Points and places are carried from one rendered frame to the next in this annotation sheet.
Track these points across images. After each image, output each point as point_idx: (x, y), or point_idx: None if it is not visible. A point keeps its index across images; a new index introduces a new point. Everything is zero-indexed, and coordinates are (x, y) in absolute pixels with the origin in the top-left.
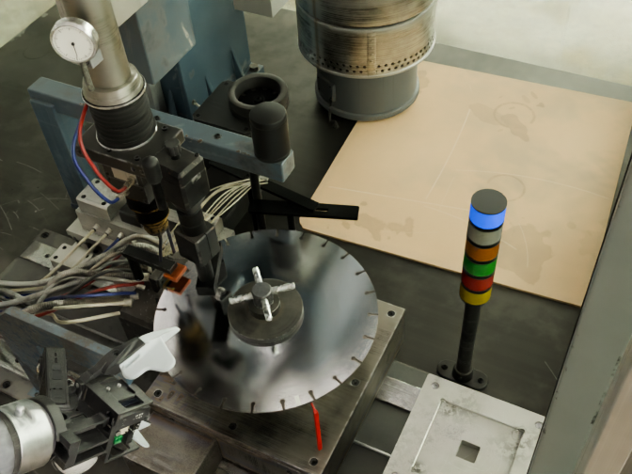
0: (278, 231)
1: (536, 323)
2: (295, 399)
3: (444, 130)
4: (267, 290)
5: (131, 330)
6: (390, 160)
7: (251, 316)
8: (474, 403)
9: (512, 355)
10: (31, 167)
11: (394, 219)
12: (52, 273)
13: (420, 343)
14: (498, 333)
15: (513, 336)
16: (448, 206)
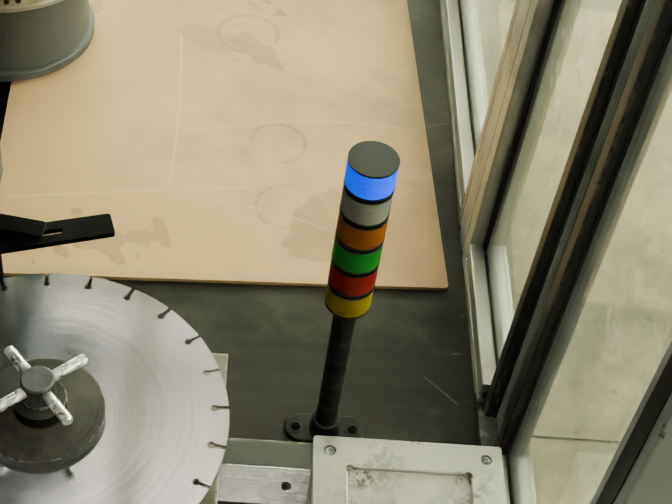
0: (5, 282)
1: (393, 328)
2: None
3: (155, 73)
4: (48, 376)
5: None
6: (91, 135)
7: (25, 427)
8: (393, 458)
9: (379, 382)
10: None
11: (134, 225)
12: None
13: (247, 402)
14: (349, 355)
15: (371, 353)
16: (206, 188)
